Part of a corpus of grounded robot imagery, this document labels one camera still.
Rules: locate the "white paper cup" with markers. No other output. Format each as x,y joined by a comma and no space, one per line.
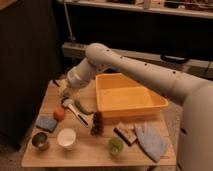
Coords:
66,138

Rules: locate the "green chili pepper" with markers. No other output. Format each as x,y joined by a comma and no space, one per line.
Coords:
81,108

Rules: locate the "yellow plastic bin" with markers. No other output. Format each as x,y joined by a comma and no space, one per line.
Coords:
120,96

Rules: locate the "black handle on shelf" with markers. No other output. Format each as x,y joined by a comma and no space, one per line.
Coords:
173,59

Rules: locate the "low wooden shelf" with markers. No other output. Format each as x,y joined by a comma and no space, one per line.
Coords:
195,67

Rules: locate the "blue grey cloth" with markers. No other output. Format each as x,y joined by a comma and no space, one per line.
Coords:
152,143

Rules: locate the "small metal cup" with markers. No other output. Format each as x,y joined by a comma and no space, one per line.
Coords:
40,141

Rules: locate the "metal stand pole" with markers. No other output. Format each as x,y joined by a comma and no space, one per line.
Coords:
72,37

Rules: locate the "dark pine cone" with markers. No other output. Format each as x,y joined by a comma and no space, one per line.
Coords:
97,125

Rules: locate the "orange round fruit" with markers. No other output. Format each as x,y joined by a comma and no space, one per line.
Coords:
59,113

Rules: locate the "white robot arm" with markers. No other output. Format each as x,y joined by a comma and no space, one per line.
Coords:
193,94

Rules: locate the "blue sponge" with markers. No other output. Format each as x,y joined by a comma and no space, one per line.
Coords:
46,123

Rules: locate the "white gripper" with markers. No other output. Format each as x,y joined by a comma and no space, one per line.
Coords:
64,89

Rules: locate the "green plastic cup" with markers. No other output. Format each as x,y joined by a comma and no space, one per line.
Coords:
115,146

